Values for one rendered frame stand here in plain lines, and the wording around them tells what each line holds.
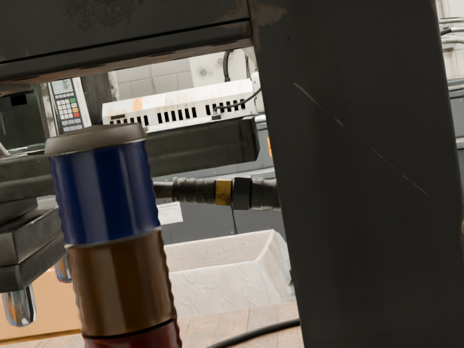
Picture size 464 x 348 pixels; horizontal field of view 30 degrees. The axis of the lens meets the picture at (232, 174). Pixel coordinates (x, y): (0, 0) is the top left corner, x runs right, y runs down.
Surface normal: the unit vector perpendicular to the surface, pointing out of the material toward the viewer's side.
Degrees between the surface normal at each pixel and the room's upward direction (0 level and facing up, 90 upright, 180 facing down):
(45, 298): 87
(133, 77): 90
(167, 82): 90
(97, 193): 76
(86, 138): 72
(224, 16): 90
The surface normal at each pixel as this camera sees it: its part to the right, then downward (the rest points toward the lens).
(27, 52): -0.06, 0.11
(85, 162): -0.16, -0.12
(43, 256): 0.98, -0.16
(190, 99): -0.20, -0.56
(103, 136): 0.25, -0.27
